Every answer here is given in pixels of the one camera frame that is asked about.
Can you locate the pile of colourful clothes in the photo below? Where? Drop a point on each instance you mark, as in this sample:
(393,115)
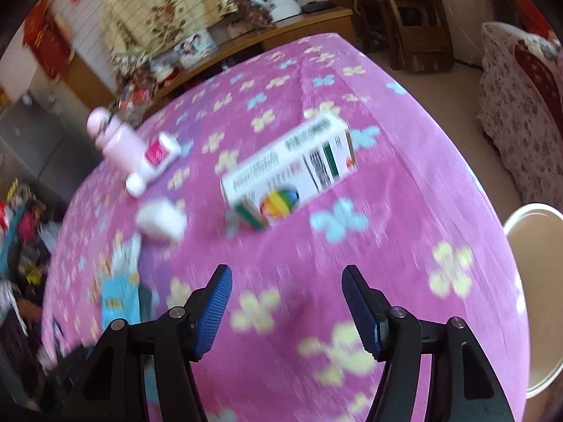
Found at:
(22,237)

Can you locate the unframed photo print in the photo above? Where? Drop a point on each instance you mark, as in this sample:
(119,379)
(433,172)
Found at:
(277,2)

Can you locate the white round bin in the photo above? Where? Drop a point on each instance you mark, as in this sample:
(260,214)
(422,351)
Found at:
(539,294)

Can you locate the red hanging decoration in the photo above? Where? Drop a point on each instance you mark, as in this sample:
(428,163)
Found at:
(48,39)

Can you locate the framed photo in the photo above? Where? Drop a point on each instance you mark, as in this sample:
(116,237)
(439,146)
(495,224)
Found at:
(195,48)

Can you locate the wooden chair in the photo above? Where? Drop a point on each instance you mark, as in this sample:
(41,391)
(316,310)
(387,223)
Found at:
(418,30)

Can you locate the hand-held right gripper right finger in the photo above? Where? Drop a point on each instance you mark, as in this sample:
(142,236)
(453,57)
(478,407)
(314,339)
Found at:
(363,312)

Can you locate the red white pot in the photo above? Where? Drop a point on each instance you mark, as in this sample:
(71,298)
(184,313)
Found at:
(165,70)

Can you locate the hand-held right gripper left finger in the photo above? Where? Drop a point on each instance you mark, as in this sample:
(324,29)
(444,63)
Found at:
(213,312)

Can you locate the white bottle with pink label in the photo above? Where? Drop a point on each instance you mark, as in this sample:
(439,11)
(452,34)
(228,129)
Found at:
(154,162)

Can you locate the red cushion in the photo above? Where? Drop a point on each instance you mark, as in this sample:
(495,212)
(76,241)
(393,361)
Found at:
(532,9)

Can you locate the white foam block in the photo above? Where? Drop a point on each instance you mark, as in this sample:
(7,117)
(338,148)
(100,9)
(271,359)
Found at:
(160,220)

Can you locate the floral covered sofa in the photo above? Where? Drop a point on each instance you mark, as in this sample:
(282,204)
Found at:
(523,118)

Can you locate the grey refrigerator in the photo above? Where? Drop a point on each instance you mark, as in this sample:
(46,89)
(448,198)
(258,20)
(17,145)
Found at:
(39,140)

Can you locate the light blue packet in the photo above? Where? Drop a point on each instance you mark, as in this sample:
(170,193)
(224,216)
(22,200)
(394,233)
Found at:
(121,290)

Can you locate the black flat device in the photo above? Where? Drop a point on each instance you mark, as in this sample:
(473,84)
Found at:
(316,7)

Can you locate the yellow floral cloth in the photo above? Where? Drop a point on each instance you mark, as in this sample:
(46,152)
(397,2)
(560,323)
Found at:
(167,4)

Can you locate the white rainbow medicine box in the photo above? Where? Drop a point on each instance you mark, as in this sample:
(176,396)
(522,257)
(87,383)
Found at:
(290,171)

